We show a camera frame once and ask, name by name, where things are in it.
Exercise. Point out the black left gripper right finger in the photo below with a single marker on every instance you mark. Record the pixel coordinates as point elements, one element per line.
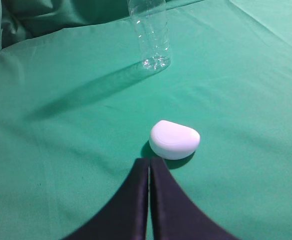
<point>174,216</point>

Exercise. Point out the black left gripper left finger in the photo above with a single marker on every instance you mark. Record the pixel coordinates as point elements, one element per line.
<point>124,217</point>

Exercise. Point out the white rounded plastic case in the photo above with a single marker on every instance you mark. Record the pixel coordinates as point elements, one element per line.
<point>173,141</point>

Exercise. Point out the green tablecloth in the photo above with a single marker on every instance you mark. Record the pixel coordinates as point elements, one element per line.
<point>76,111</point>

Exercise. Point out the clear plastic bottle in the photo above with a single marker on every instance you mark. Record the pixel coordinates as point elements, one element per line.
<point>150,22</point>

